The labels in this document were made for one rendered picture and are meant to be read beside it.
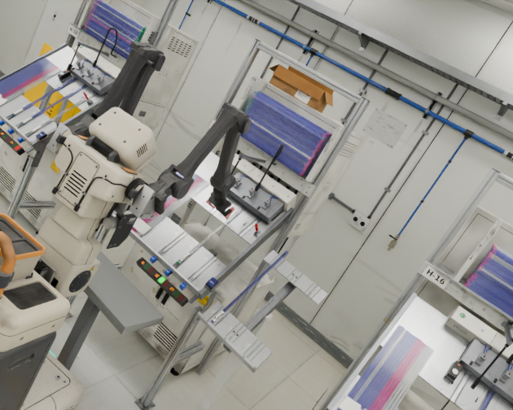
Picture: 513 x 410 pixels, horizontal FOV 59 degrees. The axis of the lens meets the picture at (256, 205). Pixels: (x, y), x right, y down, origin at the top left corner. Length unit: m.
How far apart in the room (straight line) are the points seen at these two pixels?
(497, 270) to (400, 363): 0.59
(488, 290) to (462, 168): 1.65
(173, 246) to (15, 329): 1.08
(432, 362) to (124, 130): 1.64
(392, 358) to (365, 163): 2.07
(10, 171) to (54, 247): 1.95
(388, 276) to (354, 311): 0.42
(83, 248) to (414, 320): 1.51
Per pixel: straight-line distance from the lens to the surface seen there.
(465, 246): 2.46
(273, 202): 2.47
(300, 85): 2.90
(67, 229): 1.81
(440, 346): 2.32
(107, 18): 3.46
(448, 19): 4.04
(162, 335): 2.84
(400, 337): 2.25
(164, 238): 2.42
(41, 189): 3.50
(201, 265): 2.31
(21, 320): 1.53
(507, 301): 2.30
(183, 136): 4.73
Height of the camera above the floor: 1.76
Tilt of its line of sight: 15 degrees down
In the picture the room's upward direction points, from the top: 30 degrees clockwise
